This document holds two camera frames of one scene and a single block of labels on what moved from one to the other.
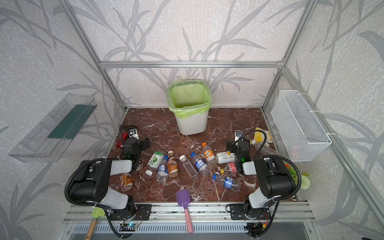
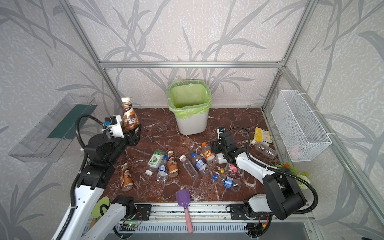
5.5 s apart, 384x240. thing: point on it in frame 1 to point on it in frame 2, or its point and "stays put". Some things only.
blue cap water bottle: x=162 y=174 stays put
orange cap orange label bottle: x=209 y=154 stays put
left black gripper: x=132 y=139 to x=132 y=136
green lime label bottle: x=156 y=159 stays put
